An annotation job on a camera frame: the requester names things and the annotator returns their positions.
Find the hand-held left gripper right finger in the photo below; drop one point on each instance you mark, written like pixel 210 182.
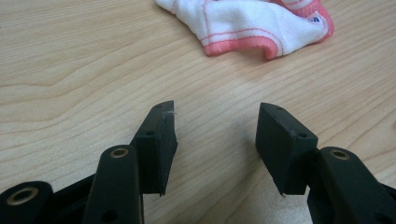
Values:
pixel 281 149

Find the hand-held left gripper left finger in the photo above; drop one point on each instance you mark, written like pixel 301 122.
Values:
pixel 155 149

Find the white cloth with pink trim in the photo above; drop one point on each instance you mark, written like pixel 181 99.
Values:
pixel 246 25

